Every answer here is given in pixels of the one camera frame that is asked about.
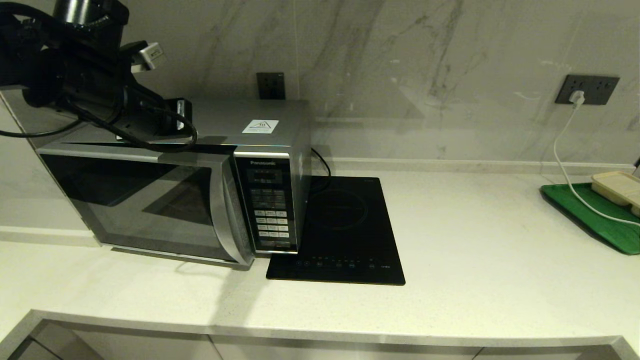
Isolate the black glass microwave door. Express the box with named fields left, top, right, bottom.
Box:
left=36, top=144, right=256, bottom=268

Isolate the silver Panasonic microwave oven body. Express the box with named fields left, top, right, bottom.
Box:
left=35, top=98, right=314, bottom=272

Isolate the black induction cooktop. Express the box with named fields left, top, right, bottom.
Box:
left=266, top=176, right=407, bottom=287

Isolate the grey cabinet under counter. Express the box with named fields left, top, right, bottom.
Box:
left=7, top=320, right=626, bottom=360

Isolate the beige lunch box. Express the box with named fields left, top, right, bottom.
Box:
left=591, top=171, right=640, bottom=217

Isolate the green plastic tray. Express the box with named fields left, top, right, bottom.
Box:
left=540, top=182, right=640, bottom=256

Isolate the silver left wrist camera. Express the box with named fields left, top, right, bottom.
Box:
left=131, top=42, right=168, bottom=74

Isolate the small dark wall socket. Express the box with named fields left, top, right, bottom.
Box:
left=256, top=72, right=286, bottom=100

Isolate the white power cable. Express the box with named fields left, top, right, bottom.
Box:
left=553, top=104, right=640, bottom=227

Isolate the wide dark wall socket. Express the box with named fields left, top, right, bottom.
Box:
left=555, top=74, right=621, bottom=106

